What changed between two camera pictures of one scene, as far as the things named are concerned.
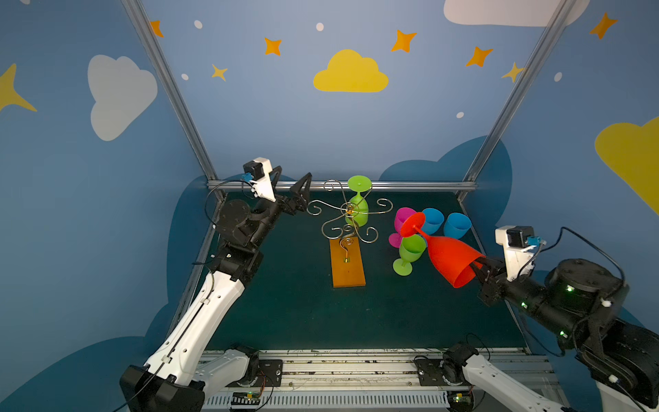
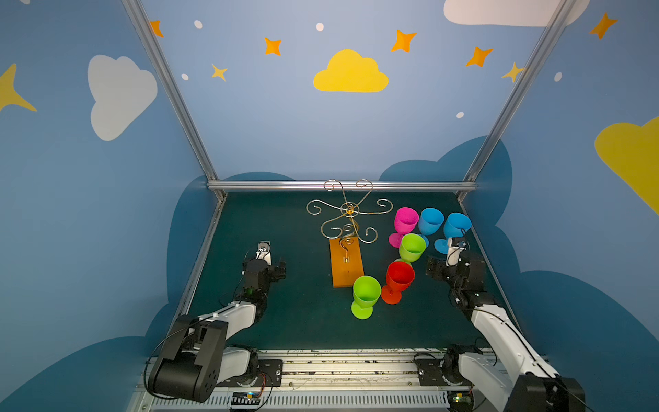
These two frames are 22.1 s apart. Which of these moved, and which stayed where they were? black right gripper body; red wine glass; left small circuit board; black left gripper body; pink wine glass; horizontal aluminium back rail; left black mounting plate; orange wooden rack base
Moved: black right gripper body; black left gripper body; red wine glass
Stayed: pink wine glass; left black mounting plate; left small circuit board; horizontal aluminium back rail; orange wooden rack base
